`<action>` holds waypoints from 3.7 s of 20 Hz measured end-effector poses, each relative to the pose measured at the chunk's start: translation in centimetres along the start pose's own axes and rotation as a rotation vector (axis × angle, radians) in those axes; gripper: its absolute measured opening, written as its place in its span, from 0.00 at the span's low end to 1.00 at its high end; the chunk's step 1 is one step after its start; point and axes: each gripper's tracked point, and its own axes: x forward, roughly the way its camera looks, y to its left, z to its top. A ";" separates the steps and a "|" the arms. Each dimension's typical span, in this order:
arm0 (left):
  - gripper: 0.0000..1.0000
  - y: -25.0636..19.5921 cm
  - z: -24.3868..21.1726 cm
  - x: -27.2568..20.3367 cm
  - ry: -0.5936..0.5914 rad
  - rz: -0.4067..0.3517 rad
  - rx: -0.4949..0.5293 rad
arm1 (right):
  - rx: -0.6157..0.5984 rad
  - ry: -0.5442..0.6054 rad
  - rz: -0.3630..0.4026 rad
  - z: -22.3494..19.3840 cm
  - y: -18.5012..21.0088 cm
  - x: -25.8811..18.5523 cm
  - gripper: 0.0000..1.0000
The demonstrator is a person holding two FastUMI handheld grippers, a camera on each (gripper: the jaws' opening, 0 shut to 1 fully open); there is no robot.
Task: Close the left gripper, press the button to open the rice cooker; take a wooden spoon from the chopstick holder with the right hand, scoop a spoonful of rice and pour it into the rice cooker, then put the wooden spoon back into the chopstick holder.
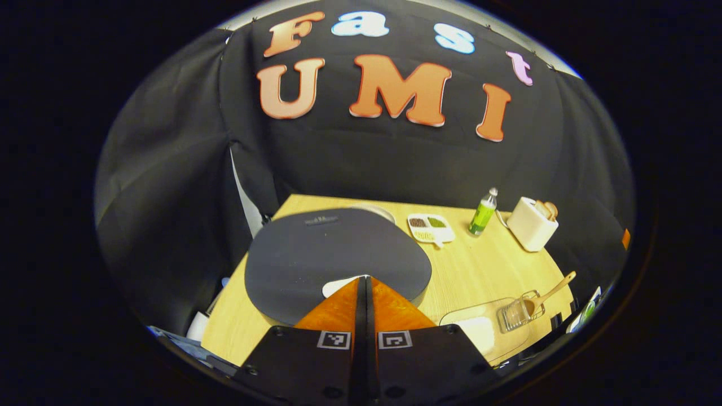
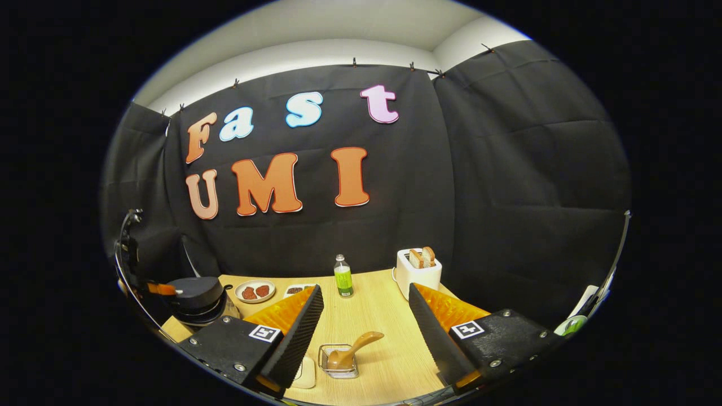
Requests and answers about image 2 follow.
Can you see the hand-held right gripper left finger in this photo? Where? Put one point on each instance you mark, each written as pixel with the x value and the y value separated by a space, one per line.
pixel 299 344

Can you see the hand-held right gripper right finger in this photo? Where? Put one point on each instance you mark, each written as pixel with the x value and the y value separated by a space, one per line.
pixel 437 344

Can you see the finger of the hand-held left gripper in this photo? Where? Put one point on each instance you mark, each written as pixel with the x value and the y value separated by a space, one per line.
pixel 163 289

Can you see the black rice cooker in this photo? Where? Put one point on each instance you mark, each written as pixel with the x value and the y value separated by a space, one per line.
pixel 197 293

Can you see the wooden spoon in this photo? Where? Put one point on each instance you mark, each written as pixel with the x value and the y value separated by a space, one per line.
pixel 355 347

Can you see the clear rice container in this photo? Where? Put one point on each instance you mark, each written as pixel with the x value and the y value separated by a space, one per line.
pixel 307 375

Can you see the white divided bean dish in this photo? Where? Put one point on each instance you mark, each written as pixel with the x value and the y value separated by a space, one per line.
pixel 293 290

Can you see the red meat piece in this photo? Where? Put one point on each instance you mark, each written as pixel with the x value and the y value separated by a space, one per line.
pixel 263 291
pixel 249 293

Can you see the white toaster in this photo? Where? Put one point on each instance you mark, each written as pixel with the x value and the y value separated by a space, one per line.
pixel 420 279

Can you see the round white plate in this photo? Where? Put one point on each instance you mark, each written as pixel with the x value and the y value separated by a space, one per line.
pixel 240 293

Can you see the green drink bottle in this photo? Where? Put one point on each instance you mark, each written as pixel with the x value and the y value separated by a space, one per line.
pixel 343 279

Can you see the toast slice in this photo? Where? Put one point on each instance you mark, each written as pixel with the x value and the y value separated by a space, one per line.
pixel 428 255
pixel 416 259

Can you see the black backdrop cloth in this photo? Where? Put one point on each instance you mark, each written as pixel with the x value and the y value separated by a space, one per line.
pixel 507 197

